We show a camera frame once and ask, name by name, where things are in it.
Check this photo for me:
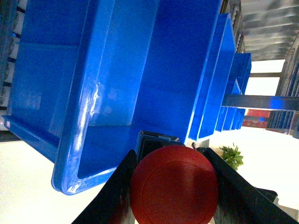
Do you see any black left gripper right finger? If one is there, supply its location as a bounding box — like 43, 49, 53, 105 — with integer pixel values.
203, 148, 298, 224

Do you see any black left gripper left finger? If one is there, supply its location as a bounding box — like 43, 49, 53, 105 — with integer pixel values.
73, 150, 137, 224

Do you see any red mushroom push button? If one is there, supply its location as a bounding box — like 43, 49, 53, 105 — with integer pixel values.
130, 131, 219, 224

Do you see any blue bin with buttons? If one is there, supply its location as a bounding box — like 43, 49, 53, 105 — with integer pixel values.
4, 0, 221, 195

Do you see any green plant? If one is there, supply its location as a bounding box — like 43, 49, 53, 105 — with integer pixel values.
220, 143, 243, 171

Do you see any blue bin far right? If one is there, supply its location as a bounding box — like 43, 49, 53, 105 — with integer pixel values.
215, 53, 252, 132

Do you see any blue empty middle bin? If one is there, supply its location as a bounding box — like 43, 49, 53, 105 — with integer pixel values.
189, 13, 235, 141

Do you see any metal roller rack frame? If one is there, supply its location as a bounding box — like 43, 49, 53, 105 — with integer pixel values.
223, 0, 299, 138

